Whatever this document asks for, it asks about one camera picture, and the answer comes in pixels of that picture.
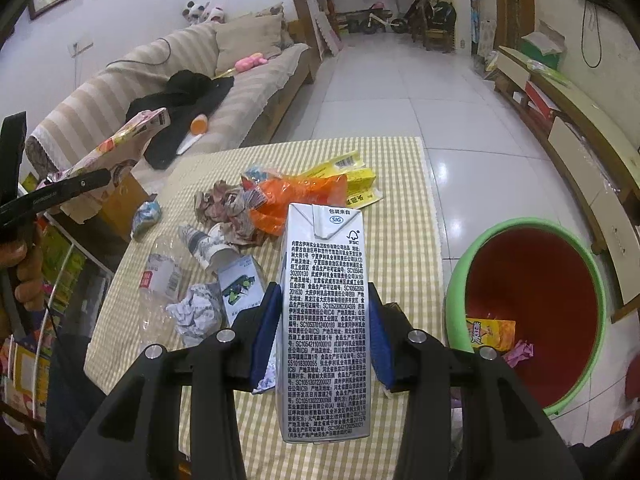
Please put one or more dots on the orange plastic bag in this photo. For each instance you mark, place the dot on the orange plastic bag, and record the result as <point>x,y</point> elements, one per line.
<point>295,195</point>

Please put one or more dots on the yellow red snack packet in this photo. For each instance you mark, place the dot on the yellow red snack packet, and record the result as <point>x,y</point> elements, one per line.
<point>490,334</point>

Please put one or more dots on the grey milk carton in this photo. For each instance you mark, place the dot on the grey milk carton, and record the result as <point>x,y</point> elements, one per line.
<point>325,335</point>

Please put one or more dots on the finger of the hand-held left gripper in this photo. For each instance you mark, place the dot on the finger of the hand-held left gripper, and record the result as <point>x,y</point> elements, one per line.
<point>12,155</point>
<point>65,191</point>

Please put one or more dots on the clear plastic bottle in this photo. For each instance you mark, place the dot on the clear plastic bottle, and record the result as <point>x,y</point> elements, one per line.
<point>160,275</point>

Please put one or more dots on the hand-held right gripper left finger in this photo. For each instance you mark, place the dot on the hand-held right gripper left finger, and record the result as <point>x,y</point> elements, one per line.
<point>265,330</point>

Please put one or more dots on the black white plush toy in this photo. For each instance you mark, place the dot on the black white plush toy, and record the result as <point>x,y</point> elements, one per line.
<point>216,14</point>
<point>195,12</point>

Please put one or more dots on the yellow checked tablecloth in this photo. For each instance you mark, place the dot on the yellow checked tablecloth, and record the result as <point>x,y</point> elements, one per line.
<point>400,185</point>

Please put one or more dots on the small blue white box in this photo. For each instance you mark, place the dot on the small blue white box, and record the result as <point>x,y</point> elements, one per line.
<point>240,285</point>

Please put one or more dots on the wooden partition shelf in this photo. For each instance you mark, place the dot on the wooden partition shelf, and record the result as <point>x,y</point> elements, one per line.
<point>305,5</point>

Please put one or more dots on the white balance bike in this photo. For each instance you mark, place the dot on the white balance bike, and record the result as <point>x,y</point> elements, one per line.
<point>375,19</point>

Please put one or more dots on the patterned paper cup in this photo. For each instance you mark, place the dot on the patterned paper cup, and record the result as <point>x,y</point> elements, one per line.
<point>205,245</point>

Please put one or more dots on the brown cardboard box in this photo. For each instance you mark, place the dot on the brown cardboard box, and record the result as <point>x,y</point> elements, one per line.
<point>120,205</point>

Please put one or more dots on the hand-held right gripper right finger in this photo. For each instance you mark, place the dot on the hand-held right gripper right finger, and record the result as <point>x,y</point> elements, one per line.
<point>377,345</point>

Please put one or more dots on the person's left hand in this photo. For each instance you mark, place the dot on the person's left hand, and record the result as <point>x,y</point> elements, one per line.
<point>29,275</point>

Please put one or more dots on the yellow plastic packet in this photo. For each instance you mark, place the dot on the yellow plastic packet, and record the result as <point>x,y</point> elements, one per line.
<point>360,180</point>

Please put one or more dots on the white bottle with orange cap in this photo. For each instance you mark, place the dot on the white bottle with orange cap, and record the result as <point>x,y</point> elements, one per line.
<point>197,125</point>

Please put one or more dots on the beige striped sofa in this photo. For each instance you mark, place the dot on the beige striped sofa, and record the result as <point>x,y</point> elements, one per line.
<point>260,85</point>

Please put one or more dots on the black clothing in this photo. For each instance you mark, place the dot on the black clothing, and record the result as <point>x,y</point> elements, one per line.
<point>190,100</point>

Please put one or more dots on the green bin with red inside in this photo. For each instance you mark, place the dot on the green bin with red inside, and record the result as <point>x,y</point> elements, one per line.
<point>525,280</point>

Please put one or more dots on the patterned pillow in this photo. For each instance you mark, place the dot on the patterned pillow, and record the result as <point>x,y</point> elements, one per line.
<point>280,20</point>

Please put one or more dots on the cream wooden tv cabinet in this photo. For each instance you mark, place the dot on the cream wooden tv cabinet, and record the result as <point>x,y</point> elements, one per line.
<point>575,145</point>

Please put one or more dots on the beige pillow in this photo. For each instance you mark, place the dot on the beige pillow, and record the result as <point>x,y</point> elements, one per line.
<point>247,37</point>

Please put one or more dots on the wooden chair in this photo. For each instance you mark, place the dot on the wooden chair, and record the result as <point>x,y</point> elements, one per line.
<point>440,30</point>

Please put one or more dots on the crumpled blue wrapper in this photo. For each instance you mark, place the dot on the crumpled blue wrapper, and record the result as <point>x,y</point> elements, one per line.
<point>146,216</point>

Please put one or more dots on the crumpled pink paper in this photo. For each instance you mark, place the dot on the crumpled pink paper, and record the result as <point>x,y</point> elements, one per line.
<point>519,352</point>

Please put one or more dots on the crumpled brown paper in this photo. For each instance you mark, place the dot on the crumpled brown paper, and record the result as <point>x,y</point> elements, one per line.
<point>220,205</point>

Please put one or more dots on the crumpled white paper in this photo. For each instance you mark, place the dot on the crumpled white paper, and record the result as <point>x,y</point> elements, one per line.
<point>195,310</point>

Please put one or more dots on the pink toy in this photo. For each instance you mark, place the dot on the pink toy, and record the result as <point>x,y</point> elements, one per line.
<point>250,62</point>

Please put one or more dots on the green box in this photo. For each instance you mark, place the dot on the green box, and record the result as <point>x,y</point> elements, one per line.
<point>540,52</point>

